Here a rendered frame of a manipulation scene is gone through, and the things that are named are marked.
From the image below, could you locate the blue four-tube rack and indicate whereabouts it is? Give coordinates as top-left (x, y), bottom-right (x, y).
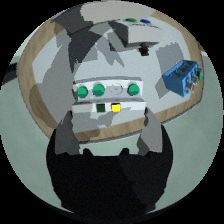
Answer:
top-left (162, 60), bottom-right (199, 98)

